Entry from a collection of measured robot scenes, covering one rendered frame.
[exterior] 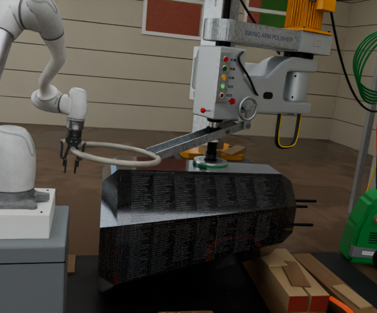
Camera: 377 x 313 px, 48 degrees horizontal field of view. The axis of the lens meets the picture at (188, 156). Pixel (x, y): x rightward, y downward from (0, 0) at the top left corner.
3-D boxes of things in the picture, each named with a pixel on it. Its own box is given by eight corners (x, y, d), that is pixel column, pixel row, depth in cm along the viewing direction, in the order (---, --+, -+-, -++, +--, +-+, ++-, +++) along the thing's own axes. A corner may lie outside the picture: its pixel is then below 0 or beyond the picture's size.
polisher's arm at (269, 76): (287, 124, 310) (297, 56, 300) (311, 130, 292) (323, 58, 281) (207, 124, 269) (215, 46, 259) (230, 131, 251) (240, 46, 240)
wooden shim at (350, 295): (331, 287, 266) (331, 285, 266) (343, 285, 270) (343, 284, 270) (359, 310, 244) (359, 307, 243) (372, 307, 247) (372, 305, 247)
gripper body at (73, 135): (66, 129, 212) (64, 146, 214) (83, 131, 215) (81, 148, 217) (66, 127, 219) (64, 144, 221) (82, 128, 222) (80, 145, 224)
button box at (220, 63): (223, 102, 246) (228, 52, 240) (226, 102, 244) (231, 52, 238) (212, 101, 242) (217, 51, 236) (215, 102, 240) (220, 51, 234)
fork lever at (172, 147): (233, 123, 281) (233, 115, 279) (253, 128, 265) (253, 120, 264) (144, 154, 248) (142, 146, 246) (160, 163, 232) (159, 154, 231)
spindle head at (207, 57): (235, 118, 282) (243, 50, 273) (258, 124, 265) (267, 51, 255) (191, 118, 262) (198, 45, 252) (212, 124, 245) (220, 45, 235)
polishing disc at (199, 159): (218, 167, 251) (218, 166, 250) (187, 161, 261) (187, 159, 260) (232, 162, 269) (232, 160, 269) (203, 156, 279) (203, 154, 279)
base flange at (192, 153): (171, 145, 357) (171, 139, 355) (225, 147, 368) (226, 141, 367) (183, 158, 310) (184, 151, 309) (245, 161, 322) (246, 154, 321)
